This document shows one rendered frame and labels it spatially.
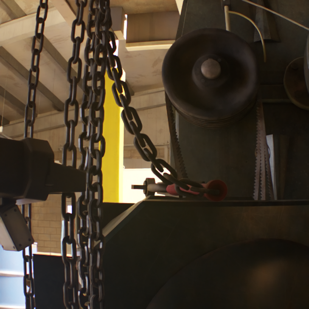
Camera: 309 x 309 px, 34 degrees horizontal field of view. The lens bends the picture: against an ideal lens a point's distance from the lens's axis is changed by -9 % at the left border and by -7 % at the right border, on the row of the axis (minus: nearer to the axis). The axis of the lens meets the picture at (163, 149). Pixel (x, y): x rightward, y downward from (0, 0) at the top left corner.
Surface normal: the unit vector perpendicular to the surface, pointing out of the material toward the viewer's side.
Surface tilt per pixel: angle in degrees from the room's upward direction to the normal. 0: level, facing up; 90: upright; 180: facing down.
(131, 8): 180
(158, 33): 90
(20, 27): 90
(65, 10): 180
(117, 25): 90
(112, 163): 90
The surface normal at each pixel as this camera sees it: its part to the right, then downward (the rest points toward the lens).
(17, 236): 0.64, -0.15
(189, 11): -0.15, -0.20
